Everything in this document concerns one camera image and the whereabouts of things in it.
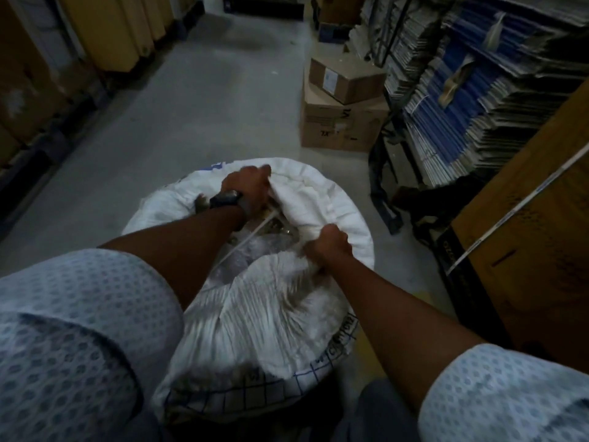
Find person's right hand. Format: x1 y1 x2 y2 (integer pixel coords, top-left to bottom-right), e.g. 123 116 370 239
302 225 353 275

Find person's left hand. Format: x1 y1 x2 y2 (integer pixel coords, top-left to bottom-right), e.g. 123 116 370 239
221 165 272 212

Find large white woven sack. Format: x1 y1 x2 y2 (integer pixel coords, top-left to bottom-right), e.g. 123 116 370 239
122 157 375 424

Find person's right forearm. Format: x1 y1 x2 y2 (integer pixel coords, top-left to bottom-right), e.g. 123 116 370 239
328 258 487 415

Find person's left forearm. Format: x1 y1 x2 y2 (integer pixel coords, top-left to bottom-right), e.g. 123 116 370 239
98 206 247 312

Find black wrist watch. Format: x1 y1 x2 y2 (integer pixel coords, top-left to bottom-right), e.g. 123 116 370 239
209 190 251 220

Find clear plastic inner bag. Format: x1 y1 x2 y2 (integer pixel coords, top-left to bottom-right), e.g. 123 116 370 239
209 204 306 290

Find large printed cardboard box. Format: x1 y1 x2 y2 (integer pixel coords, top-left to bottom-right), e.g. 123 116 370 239
300 69 391 153

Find small brown cardboard box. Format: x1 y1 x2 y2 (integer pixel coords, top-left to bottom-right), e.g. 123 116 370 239
308 52 387 105

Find blue white box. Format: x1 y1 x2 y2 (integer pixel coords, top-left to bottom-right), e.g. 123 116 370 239
318 22 352 45

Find grey trousers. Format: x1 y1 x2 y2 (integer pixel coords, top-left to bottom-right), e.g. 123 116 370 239
336 378 422 442

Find row of yellow bins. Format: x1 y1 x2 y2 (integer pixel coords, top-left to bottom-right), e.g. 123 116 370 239
57 0 196 73

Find stack of blue flattened cartons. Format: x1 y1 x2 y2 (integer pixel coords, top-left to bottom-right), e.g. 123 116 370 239
350 0 589 188

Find stack of brown cartons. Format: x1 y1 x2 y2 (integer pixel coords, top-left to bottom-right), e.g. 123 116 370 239
0 0 99 168

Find light blue patterned shirt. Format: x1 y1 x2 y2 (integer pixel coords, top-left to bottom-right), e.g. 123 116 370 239
0 248 186 442

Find black metal rack frame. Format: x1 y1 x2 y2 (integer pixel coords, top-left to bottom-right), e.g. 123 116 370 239
368 112 424 235

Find big brown strapped carton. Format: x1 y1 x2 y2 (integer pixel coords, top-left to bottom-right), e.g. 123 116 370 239
436 80 589 373

